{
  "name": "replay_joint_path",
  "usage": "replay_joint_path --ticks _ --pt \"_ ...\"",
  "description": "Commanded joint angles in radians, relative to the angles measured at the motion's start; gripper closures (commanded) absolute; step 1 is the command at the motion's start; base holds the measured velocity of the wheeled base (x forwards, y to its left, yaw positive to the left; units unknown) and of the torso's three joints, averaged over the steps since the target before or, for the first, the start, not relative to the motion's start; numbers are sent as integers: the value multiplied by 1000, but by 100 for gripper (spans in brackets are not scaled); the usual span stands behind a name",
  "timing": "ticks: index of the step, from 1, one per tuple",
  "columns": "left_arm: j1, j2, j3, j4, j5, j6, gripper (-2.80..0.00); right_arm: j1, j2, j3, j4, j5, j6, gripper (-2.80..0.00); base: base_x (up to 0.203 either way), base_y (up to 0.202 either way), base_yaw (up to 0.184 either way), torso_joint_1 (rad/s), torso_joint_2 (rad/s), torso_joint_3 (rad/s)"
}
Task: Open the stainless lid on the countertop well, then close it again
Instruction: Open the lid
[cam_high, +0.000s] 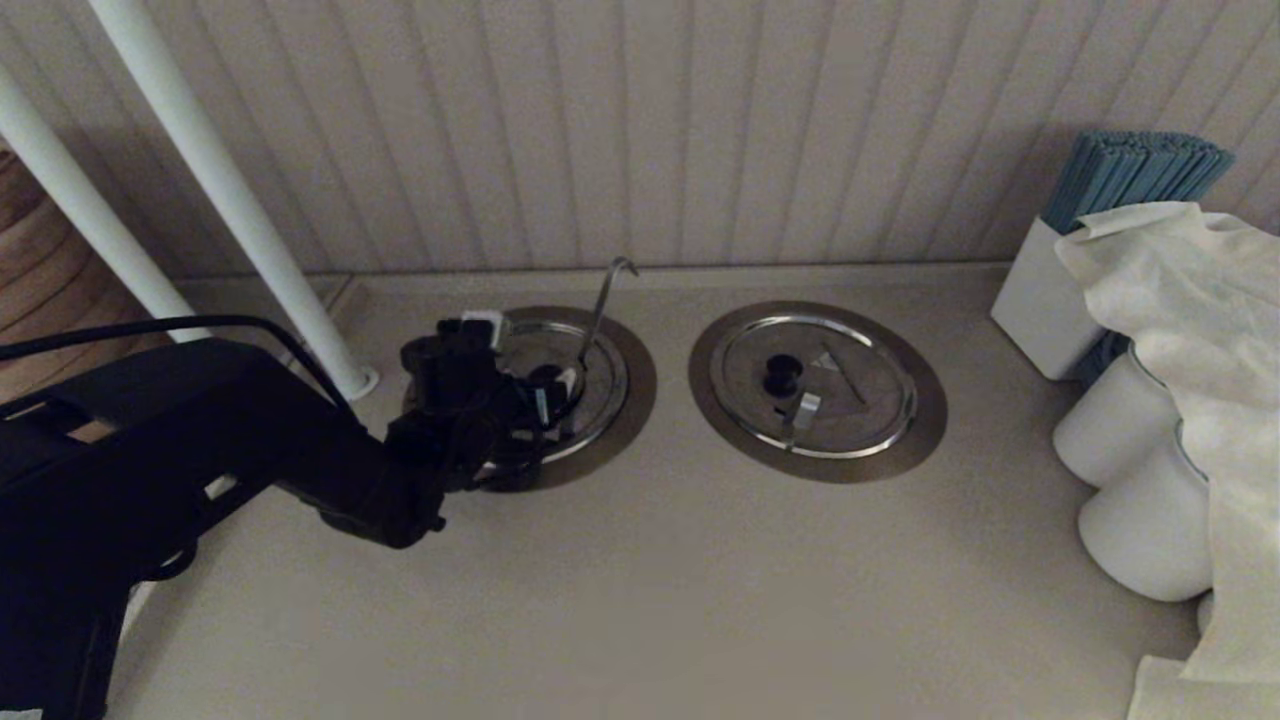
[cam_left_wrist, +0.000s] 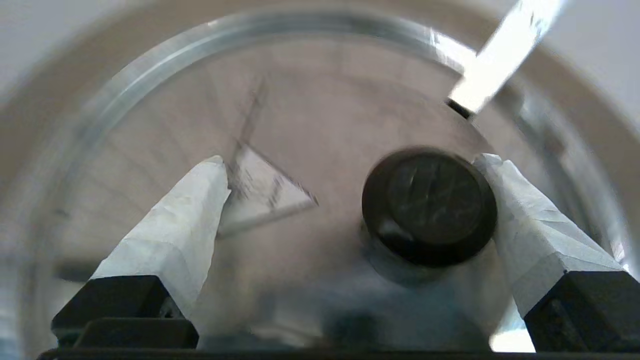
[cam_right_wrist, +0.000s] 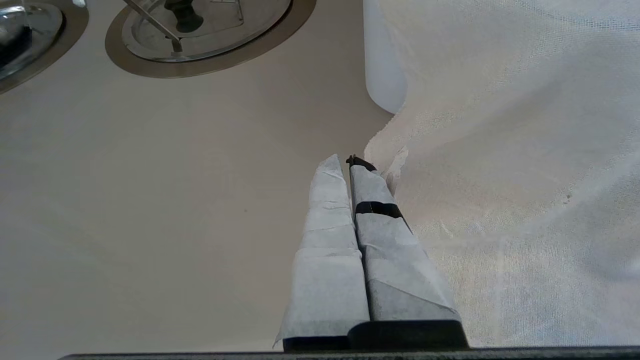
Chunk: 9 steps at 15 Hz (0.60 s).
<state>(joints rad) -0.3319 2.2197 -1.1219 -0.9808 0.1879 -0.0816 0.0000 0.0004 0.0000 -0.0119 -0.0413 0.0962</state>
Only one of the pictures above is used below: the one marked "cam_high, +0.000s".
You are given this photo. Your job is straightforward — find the hinged steel pot lid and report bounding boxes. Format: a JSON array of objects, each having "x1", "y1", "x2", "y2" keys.
[{"x1": 495, "y1": 318, "x2": 631, "y2": 466}]

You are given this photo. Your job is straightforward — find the steel lid with black knob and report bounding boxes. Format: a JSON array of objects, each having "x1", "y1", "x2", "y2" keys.
[{"x1": 710, "y1": 315, "x2": 919, "y2": 461}]

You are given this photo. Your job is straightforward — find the white pole with round foot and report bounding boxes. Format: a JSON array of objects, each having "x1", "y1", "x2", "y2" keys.
[{"x1": 88, "y1": 0, "x2": 379, "y2": 401}]

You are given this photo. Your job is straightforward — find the white square holder box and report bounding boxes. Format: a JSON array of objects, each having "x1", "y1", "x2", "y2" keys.
[{"x1": 990, "y1": 215, "x2": 1111, "y2": 381}]

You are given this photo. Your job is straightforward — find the round wooden table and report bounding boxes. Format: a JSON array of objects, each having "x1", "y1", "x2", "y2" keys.
[{"x1": 0, "y1": 140, "x2": 176, "y2": 401}]

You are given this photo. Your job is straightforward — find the plain white pole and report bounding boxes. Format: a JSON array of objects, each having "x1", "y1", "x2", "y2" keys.
[{"x1": 0, "y1": 65, "x2": 206, "y2": 343}]

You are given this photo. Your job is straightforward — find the white cylindrical jar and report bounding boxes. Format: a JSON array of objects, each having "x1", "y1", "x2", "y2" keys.
[
  {"x1": 1052, "y1": 350, "x2": 1186, "y2": 489},
  {"x1": 1078, "y1": 430, "x2": 1216, "y2": 603}
]

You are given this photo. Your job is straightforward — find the bundle of blue straws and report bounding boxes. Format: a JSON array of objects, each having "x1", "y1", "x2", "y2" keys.
[{"x1": 1040, "y1": 128, "x2": 1236, "y2": 236}]

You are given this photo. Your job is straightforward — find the white cloth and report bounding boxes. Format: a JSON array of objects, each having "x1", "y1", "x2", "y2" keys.
[{"x1": 1055, "y1": 200, "x2": 1280, "y2": 686}]

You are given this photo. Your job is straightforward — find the white folded napkin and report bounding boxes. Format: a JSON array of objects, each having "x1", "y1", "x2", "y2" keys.
[{"x1": 1128, "y1": 655, "x2": 1280, "y2": 720}]

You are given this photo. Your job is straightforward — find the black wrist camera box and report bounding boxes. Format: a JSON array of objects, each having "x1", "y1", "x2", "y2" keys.
[{"x1": 400, "y1": 310, "x2": 509, "y2": 406}]

